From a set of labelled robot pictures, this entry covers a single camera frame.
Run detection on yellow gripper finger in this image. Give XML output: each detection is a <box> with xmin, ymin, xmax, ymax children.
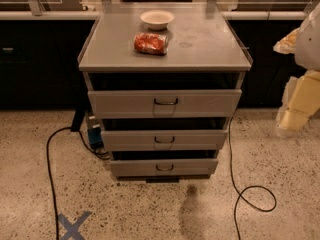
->
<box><xmin>273</xmin><ymin>28</ymin><xmax>299</xmax><ymax>54</ymax></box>

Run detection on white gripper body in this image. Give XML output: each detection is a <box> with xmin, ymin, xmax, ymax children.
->
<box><xmin>275</xmin><ymin>70</ymin><xmax>320</xmax><ymax>138</ymax></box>

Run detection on grey bottom drawer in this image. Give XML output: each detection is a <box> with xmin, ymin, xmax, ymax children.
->
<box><xmin>110</xmin><ymin>158</ymin><xmax>218</xmax><ymax>177</ymax></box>

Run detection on grey drawer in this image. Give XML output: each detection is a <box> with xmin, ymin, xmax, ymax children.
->
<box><xmin>110</xmin><ymin>158</ymin><xmax>218</xmax><ymax>177</ymax></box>
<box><xmin>101</xmin><ymin>130</ymin><xmax>227</xmax><ymax>151</ymax></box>
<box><xmin>88</xmin><ymin>89</ymin><xmax>242</xmax><ymax>119</ymax></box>

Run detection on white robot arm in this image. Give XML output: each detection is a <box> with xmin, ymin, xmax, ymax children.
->
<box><xmin>273</xmin><ymin>4</ymin><xmax>320</xmax><ymax>137</ymax></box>

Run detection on grey top drawer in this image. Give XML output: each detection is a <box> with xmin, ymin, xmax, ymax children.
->
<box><xmin>88</xmin><ymin>89</ymin><xmax>242</xmax><ymax>119</ymax></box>

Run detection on grey drawer cabinet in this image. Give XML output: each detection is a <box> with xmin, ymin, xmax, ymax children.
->
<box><xmin>79</xmin><ymin>3</ymin><xmax>251</xmax><ymax>179</ymax></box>

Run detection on grey middle drawer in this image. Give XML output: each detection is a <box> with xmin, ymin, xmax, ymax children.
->
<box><xmin>101</xmin><ymin>130</ymin><xmax>227</xmax><ymax>151</ymax></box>

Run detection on white bowl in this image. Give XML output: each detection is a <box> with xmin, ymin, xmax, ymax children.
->
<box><xmin>140</xmin><ymin>10</ymin><xmax>175</xmax><ymax>30</ymax></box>

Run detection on red soda can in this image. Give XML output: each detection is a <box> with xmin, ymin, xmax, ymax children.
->
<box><xmin>134</xmin><ymin>33</ymin><xmax>168</xmax><ymax>55</ymax></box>

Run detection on blue power box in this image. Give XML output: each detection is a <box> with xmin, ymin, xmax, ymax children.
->
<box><xmin>86</xmin><ymin>113</ymin><xmax>103</xmax><ymax>149</ymax></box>

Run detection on dark counter with white top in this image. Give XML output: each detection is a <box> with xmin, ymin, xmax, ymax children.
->
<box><xmin>0</xmin><ymin>20</ymin><xmax>305</xmax><ymax>110</ymax></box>

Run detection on blue tape cross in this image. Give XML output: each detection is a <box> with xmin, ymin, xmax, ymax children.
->
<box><xmin>58</xmin><ymin>211</ymin><xmax>91</xmax><ymax>240</ymax></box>

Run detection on black cable right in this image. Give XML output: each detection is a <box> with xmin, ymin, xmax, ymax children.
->
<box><xmin>227</xmin><ymin>116</ymin><xmax>278</xmax><ymax>240</ymax></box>

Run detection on black cable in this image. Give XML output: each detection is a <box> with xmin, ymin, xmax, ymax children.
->
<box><xmin>227</xmin><ymin>116</ymin><xmax>278</xmax><ymax>240</ymax></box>
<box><xmin>45</xmin><ymin>126</ymin><xmax>111</xmax><ymax>240</ymax></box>

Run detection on black cable left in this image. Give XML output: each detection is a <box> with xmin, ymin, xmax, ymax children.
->
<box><xmin>45</xmin><ymin>126</ymin><xmax>111</xmax><ymax>240</ymax></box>

